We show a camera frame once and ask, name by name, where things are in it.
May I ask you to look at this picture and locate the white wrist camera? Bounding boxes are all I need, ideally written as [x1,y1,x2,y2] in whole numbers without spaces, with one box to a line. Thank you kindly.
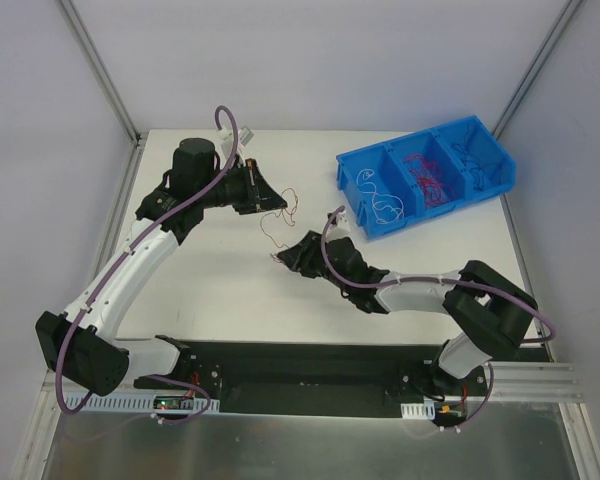
[217,127,255,161]
[326,212,351,241]

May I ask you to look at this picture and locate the aluminium frame post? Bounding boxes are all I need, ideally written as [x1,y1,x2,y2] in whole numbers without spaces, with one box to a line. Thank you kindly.
[55,0,142,146]
[492,0,587,139]

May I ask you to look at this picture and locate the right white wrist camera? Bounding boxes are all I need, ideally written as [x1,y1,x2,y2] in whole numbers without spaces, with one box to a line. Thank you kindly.
[326,212,351,241]

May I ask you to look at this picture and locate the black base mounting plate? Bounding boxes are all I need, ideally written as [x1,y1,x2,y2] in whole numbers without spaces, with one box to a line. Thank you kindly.
[132,339,496,416]

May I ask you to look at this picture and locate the left white cable duct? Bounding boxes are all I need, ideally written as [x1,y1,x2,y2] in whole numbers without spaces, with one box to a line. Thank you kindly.
[82,393,220,415]

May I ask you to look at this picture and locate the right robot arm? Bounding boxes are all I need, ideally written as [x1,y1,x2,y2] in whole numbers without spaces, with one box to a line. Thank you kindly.
[275,231,538,397]

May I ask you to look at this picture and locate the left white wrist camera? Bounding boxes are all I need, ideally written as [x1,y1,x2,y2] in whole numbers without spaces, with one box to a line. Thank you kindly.
[217,127,255,161]

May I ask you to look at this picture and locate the red blue wire bundle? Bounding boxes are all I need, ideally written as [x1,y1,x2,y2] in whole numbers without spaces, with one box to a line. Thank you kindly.
[258,187,302,264]

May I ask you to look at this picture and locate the left aluminium frame post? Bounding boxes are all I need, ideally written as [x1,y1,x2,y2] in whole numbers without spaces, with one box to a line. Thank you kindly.
[55,0,142,146]

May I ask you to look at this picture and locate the white cable duct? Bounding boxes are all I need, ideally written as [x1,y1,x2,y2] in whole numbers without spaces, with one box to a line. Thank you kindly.
[82,393,220,415]
[400,400,436,421]

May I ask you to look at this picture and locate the dark blue wire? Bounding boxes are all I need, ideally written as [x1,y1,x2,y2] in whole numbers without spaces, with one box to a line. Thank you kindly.
[449,119,506,194]

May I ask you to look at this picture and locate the right aluminium frame post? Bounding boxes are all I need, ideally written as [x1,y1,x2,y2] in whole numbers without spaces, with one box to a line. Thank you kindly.
[492,0,587,139]

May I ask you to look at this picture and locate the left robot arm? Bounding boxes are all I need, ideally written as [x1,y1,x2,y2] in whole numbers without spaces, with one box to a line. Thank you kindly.
[35,138,287,397]

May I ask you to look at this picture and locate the white wire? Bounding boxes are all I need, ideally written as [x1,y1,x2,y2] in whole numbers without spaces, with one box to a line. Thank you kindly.
[354,167,381,201]
[369,197,410,226]

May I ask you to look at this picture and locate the blue divided plastic bin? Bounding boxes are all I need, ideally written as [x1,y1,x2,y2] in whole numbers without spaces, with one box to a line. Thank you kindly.
[336,116,517,240]

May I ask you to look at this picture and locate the right white cable duct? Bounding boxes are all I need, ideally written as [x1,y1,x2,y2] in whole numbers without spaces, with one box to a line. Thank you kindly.
[400,400,436,421]

